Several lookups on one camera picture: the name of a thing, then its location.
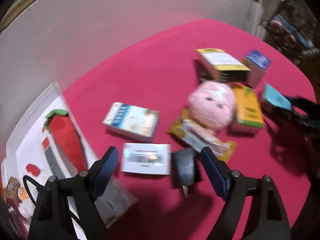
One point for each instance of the pink plush toy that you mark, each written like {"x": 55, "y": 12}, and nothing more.
{"x": 212, "y": 105}

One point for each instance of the white box with label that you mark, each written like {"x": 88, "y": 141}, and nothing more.
{"x": 145, "y": 158}

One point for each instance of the white and blue box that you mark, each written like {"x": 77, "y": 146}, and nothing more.
{"x": 130, "y": 120}

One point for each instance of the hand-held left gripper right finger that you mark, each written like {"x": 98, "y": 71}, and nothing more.
{"x": 215, "y": 173}

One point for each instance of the white cardboard container box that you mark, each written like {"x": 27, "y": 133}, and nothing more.
{"x": 27, "y": 140}

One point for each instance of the dark blue white box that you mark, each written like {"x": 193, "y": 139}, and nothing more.
{"x": 257, "y": 60}

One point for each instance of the yellow box with green leaves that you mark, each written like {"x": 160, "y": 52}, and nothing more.
{"x": 247, "y": 110}

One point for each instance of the dark mesh netting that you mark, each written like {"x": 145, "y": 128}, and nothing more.
{"x": 287, "y": 30}

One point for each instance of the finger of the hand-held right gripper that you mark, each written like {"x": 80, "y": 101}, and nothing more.
{"x": 305, "y": 105}
{"x": 305, "y": 126}

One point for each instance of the brown orange toy figure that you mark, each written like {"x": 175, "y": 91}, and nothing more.
{"x": 12, "y": 187}

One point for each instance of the red strawberry plush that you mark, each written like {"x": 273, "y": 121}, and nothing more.
{"x": 65, "y": 135}

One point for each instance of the yellow snack packet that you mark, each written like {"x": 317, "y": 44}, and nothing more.
{"x": 197, "y": 136}

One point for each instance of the yellow black white box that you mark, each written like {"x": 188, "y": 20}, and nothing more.
{"x": 220, "y": 60}

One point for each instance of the white plush toy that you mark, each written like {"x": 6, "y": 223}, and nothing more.
{"x": 26, "y": 206}

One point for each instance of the white box with red mark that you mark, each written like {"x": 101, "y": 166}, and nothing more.
{"x": 51, "y": 155}

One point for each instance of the pink tablecloth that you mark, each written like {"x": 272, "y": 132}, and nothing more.
{"x": 150, "y": 67}

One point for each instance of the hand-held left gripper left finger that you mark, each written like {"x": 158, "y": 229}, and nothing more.
{"x": 107, "y": 171}

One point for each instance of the light blue box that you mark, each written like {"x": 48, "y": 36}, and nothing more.
{"x": 275, "y": 97}

